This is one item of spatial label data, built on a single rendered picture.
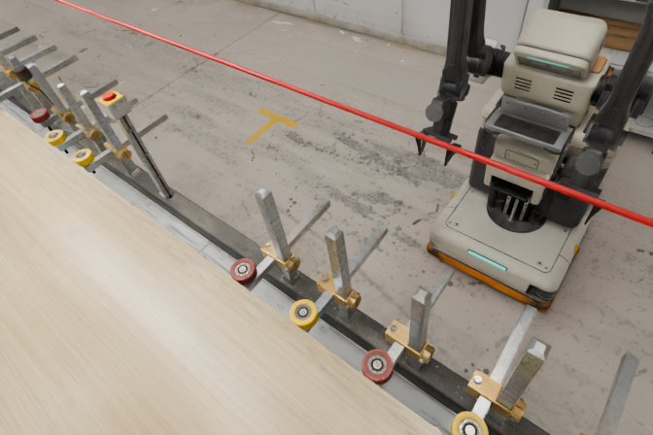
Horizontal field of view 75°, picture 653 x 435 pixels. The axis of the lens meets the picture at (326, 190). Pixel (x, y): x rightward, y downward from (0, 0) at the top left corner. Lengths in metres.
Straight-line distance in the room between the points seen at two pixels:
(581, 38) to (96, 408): 1.62
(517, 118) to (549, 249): 0.81
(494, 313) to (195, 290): 1.47
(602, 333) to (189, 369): 1.83
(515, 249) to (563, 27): 1.09
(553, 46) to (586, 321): 1.42
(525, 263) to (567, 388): 0.54
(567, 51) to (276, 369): 1.17
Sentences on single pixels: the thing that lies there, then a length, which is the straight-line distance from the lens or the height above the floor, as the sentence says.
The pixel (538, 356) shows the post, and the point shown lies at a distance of 0.95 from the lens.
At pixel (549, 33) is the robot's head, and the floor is 1.35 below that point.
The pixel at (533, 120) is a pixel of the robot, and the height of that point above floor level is 1.05.
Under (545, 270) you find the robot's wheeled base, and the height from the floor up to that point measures 0.28.
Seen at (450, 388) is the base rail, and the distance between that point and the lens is 1.38.
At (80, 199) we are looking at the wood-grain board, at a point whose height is 0.90.
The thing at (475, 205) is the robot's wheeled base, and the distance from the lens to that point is 2.29.
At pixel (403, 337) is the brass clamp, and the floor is 0.83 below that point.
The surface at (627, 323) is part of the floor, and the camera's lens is 2.47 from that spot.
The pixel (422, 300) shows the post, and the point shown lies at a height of 1.11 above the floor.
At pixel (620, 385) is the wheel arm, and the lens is 1.35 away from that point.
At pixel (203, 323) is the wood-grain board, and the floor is 0.90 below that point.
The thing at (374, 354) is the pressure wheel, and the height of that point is 0.91.
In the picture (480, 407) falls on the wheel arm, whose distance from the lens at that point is 1.24.
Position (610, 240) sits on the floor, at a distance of 2.73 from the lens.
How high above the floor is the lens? 2.01
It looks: 47 degrees down
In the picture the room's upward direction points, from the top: 10 degrees counter-clockwise
